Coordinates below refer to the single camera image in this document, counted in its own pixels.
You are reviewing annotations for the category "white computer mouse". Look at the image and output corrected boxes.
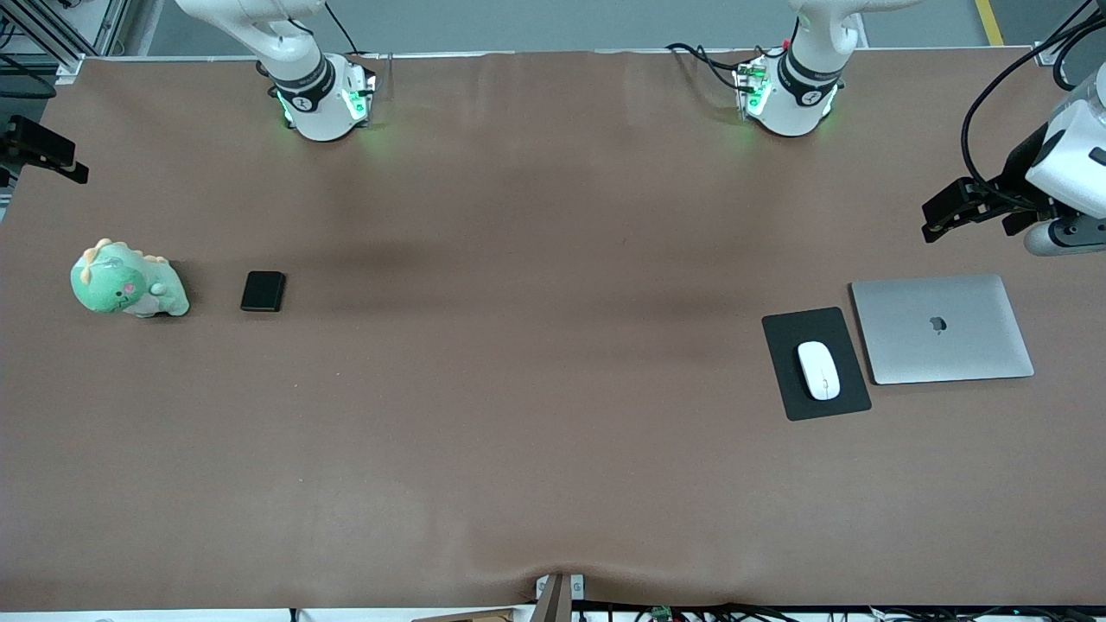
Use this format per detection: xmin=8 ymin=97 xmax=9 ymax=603
xmin=796 ymin=340 xmax=842 ymax=402

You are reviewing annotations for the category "small black phone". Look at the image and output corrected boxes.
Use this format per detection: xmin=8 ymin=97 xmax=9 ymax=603
xmin=240 ymin=270 xmax=287 ymax=313

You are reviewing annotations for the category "black mouse pad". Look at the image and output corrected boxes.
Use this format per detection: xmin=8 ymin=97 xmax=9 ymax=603
xmin=761 ymin=307 xmax=873 ymax=422

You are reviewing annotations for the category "green dinosaur plush toy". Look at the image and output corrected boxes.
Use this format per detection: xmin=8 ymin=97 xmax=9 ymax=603
xmin=70 ymin=238 xmax=191 ymax=319

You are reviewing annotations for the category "silver closed laptop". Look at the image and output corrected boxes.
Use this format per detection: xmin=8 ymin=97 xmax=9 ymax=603
xmin=849 ymin=274 xmax=1036 ymax=386

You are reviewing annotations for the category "brown table cover mat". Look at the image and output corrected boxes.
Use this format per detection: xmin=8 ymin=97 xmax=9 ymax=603
xmin=0 ymin=48 xmax=1106 ymax=612

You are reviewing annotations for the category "metal table edge clamp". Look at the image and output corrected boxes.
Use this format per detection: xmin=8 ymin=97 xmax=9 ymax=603
xmin=534 ymin=573 xmax=586 ymax=622

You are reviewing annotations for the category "black left arm wrist cable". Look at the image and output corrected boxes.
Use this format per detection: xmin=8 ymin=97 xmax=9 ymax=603
xmin=961 ymin=0 xmax=1106 ymax=208

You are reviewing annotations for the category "aluminium frame rack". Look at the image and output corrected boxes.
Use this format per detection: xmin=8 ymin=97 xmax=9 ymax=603
xmin=0 ymin=0 xmax=130 ymax=92

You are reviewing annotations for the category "black right arm base cable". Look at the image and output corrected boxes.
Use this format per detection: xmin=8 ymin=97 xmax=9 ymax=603
xmin=323 ymin=0 xmax=360 ymax=55

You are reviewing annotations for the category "black arm base cable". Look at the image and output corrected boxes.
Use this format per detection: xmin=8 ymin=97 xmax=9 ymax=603
xmin=323 ymin=0 xmax=360 ymax=55
xmin=665 ymin=41 xmax=783 ymax=92

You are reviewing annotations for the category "black left arm base cable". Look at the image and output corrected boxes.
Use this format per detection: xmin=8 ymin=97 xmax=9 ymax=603
xmin=665 ymin=41 xmax=783 ymax=92

